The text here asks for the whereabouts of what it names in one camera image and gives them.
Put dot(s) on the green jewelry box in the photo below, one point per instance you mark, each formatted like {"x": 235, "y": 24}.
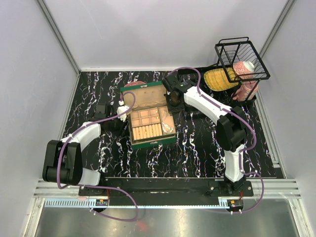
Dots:
{"x": 144, "y": 97}

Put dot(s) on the pink patterned bowl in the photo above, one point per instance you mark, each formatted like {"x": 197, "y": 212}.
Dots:
{"x": 243, "y": 70}

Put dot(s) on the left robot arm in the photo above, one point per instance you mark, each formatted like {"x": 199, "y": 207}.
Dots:
{"x": 63, "y": 163}

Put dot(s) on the pink dotted dish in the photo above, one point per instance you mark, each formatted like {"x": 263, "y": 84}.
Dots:
{"x": 135, "y": 83}

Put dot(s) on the black dish rack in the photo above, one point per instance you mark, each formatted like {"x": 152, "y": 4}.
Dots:
{"x": 229, "y": 51}

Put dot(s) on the pink patterned cup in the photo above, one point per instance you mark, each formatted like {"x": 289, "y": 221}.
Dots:
{"x": 246, "y": 91}

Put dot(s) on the green jewelry tray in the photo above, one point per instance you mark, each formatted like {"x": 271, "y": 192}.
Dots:
{"x": 150, "y": 124}

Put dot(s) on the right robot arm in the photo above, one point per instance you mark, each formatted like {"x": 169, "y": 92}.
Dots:
{"x": 230, "y": 130}

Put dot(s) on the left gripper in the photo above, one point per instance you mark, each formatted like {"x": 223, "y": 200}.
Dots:
{"x": 124, "y": 126}

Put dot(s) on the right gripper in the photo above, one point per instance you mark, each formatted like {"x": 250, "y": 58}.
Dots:
{"x": 171, "y": 108}

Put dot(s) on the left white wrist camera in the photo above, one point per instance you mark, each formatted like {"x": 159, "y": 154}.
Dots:
{"x": 122, "y": 111}

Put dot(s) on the yellow woven plate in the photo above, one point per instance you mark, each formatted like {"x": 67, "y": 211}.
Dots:
{"x": 217, "y": 80}

